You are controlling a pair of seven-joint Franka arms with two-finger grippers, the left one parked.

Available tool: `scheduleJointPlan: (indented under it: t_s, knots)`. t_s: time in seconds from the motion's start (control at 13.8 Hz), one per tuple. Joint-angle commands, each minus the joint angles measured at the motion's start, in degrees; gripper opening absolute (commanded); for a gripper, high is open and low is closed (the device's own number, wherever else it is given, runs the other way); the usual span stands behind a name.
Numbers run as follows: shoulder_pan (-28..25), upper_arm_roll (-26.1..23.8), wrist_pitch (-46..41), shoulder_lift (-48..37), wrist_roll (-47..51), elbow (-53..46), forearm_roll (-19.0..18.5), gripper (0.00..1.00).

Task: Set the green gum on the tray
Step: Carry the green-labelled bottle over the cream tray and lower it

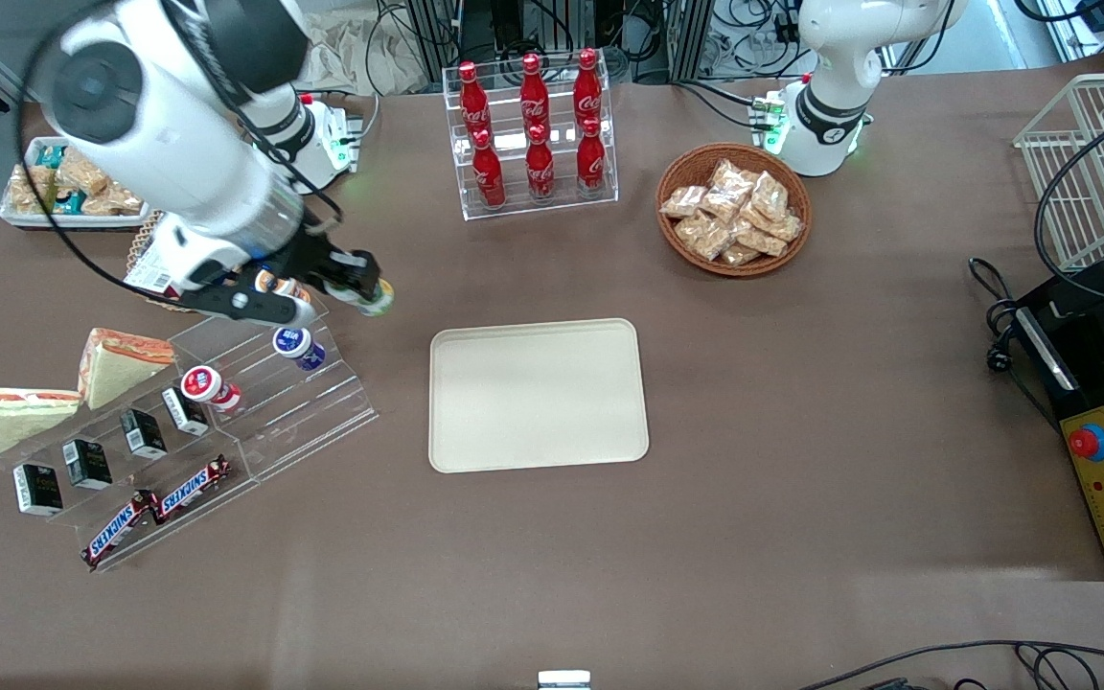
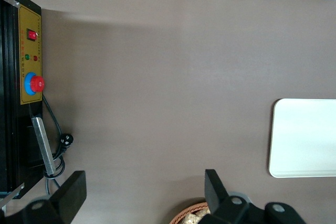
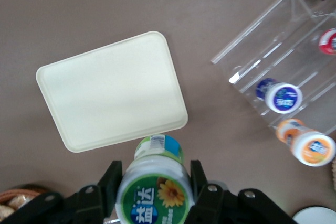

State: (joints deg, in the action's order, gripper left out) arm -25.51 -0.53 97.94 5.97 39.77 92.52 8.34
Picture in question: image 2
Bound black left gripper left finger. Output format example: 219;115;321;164
22;170;87;224

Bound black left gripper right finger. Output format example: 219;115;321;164
198;169;307;224

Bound cream rectangular tray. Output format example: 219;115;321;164
268;98;336;178

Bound beige cork-like pieces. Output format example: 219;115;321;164
180;207;211;224

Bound brown wicker basket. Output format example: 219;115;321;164
169;202;211;224

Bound black control box yellow panel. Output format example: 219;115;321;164
0;0;44;200

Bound red emergency stop button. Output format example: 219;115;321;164
24;71;46;96

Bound black power cable with plug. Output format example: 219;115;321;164
41;94;75;196

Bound silver metal bar handle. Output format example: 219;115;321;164
30;116;57;175

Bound red rocker power switch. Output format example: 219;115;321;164
27;28;38;42

